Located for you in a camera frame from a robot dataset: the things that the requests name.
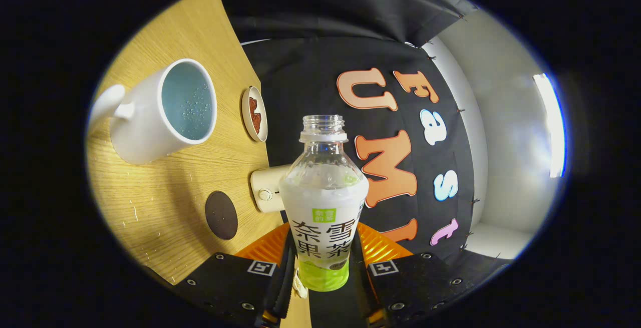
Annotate dark brown round coaster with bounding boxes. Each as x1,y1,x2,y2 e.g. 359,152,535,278
205,191,239,240

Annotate red brown food pieces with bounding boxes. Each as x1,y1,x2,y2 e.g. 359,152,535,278
249,97,262,135

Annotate small round white plate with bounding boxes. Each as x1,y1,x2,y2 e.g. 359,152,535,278
241,86,268,143

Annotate white cup with blue inside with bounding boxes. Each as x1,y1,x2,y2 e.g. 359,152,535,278
89,58,218,165

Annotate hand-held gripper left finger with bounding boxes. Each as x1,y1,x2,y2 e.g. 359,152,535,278
170,222,297,328

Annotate wooden table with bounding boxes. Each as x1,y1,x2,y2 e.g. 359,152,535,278
85,0,311,328

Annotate large ceiling light panel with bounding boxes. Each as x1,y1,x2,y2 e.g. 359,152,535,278
533,73,566,178

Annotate cream white toaster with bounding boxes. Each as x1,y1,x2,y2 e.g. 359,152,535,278
250,164,292,213

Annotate black backdrop cloth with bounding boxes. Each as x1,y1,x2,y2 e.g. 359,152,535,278
219,0,516,328

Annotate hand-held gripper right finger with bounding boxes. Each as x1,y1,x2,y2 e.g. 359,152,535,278
351,222,476,326

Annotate clear juice bottle green label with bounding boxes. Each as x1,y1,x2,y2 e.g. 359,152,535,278
279,115,370,292

